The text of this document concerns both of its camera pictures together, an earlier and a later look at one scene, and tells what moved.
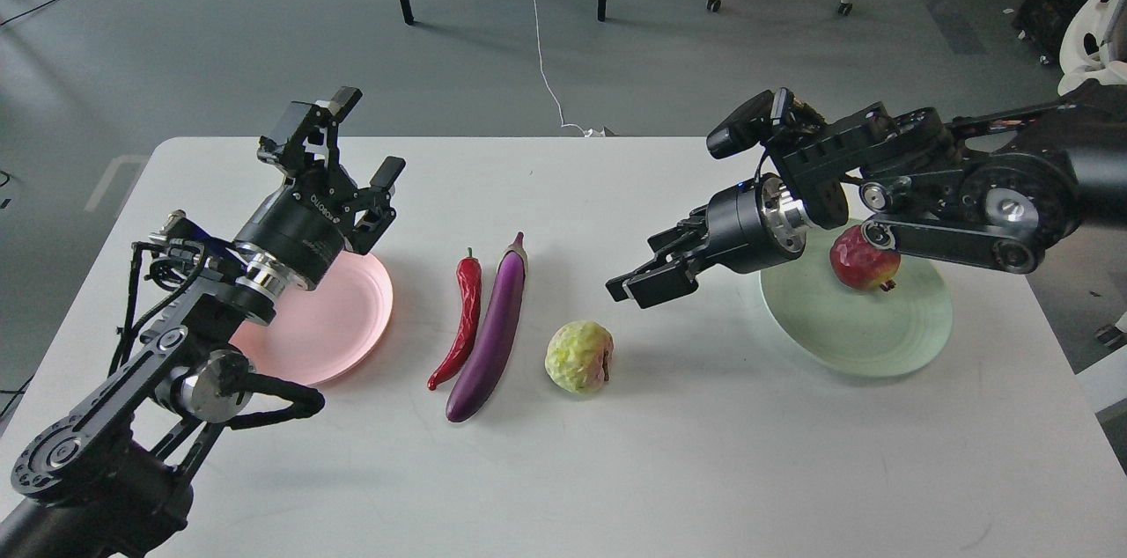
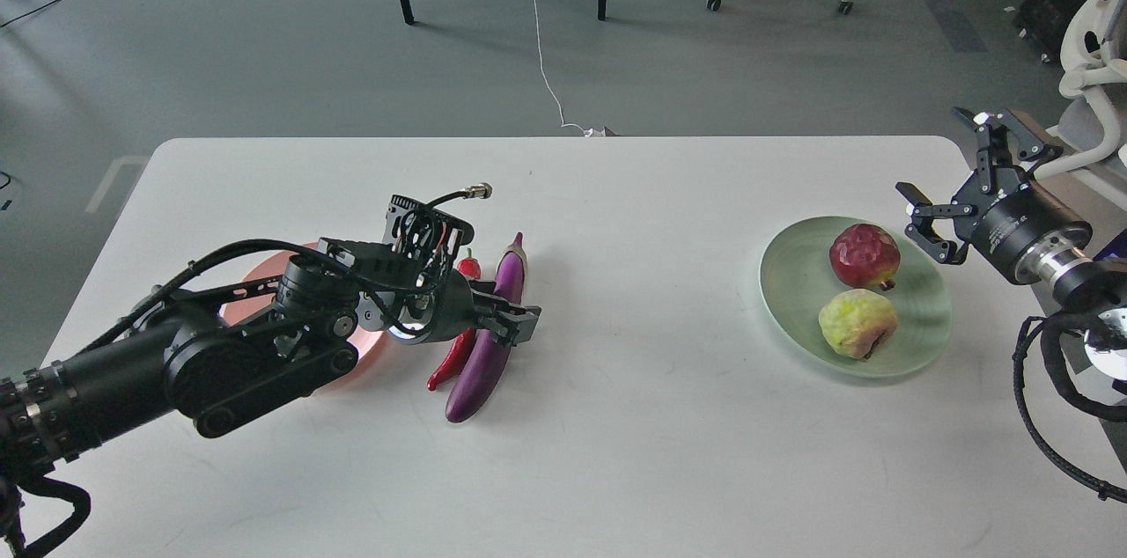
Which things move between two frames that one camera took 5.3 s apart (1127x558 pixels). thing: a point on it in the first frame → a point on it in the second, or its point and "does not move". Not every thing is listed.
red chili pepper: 469,280 does not move
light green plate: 869,333 does not move
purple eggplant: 497,335 does not move
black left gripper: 301,228 → 448,305
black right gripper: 747,226 → 1023,231
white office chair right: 1093,46 does not move
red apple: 862,265 does not move
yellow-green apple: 578,356 → 856,322
